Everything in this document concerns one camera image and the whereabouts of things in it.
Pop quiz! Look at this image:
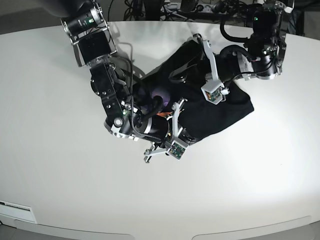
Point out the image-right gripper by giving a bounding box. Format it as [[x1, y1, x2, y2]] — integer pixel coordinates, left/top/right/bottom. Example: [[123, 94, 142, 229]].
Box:
[[168, 53, 246, 84]]

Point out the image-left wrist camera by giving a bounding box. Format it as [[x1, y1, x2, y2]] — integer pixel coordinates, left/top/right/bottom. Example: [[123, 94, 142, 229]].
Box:
[[168, 141, 188, 160]]

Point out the black T-shirt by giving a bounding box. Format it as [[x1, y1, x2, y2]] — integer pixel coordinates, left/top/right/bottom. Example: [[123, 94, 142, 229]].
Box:
[[133, 40, 254, 141]]

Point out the image-right robot arm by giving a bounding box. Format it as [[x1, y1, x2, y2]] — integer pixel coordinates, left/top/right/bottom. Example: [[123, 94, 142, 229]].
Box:
[[194, 0, 294, 87]]

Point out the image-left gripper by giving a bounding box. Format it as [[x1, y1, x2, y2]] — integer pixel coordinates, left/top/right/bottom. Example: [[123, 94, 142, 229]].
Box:
[[147, 116, 200, 146]]

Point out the white power strip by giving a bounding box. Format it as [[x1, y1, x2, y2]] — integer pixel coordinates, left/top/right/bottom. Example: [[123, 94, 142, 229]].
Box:
[[194, 2, 237, 15]]

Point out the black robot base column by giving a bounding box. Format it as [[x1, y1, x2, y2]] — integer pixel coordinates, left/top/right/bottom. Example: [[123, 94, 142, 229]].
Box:
[[143, 0, 162, 21]]

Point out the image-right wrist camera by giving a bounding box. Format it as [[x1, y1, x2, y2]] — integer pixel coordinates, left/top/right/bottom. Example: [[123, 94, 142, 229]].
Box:
[[201, 82, 225, 105]]

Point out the image-left robot arm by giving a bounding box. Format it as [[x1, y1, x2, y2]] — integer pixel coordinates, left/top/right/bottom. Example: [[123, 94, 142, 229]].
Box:
[[40, 0, 179, 146]]

